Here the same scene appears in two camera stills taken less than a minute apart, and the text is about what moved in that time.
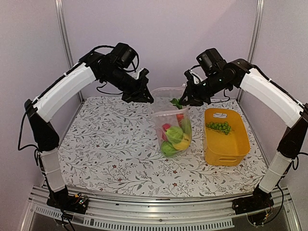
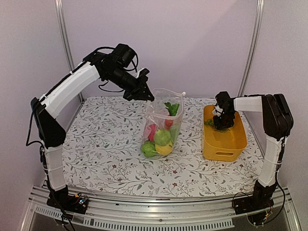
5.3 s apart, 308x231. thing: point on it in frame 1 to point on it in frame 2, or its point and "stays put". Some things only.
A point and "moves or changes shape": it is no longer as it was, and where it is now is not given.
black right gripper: (193, 98) to (218, 125)
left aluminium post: (61, 13) stays put
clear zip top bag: (172, 121) moves or changes shape
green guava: (174, 134) to (161, 137)
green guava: (168, 149) to (147, 147)
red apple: (165, 126) to (152, 134)
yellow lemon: (184, 144) to (164, 150)
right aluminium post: (259, 9) stays put
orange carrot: (177, 102) to (173, 109)
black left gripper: (139, 95) stays put
